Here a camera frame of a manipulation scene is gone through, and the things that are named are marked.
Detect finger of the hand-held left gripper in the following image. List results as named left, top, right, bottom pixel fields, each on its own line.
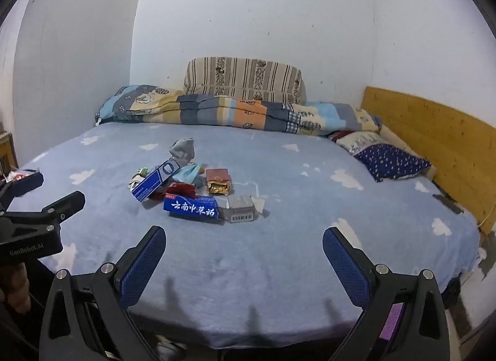
left=0, top=190, right=86, bottom=230
left=0, top=171, right=44, bottom=210

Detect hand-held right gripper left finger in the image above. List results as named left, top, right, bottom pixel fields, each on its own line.
left=38, top=225, right=167, bottom=361

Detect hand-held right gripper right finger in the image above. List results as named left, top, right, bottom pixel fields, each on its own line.
left=322, top=226, right=452, bottom=361

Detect blue face mask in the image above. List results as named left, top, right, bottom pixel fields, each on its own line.
left=172, top=163, right=206, bottom=188

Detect grey sock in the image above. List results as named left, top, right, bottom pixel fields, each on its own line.
left=169, top=137, right=197, bottom=170

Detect person's left hand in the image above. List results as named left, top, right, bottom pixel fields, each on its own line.
left=0, top=266, right=32, bottom=309

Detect wooden furniture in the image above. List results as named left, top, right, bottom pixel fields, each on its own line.
left=0, top=130, right=18, bottom=176

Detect blue box white lettering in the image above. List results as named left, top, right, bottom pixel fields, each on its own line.
left=163, top=192, right=219, bottom=224

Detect blue cloud bed sheet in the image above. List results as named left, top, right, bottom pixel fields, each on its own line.
left=6, top=121, right=483, bottom=350

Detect small green white wrapper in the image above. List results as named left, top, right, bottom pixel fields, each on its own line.
left=129, top=167, right=150, bottom=190

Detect long blue white box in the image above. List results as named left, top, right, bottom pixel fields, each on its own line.
left=132, top=158, right=182, bottom=202

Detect red wrapper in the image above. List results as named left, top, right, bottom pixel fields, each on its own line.
left=149, top=183, right=197, bottom=201

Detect brown foil packet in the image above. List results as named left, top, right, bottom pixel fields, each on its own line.
left=205, top=168, right=233, bottom=195

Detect small grey box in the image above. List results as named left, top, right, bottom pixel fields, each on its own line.
left=227, top=194, right=256, bottom=224

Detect navy star pillow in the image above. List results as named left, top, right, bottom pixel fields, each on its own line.
left=353, top=143, right=432, bottom=182

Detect white red patterned pillow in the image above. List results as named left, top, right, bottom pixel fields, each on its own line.
left=329, top=130, right=388, bottom=156

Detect wooden headboard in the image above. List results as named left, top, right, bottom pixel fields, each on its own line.
left=360, top=87, right=496, bottom=235

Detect patchwork cartoon quilt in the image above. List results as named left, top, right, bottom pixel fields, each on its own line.
left=95, top=85, right=382, bottom=137

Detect striped beige pillow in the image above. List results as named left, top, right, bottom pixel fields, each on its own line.
left=183, top=57, right=308, bottom=105

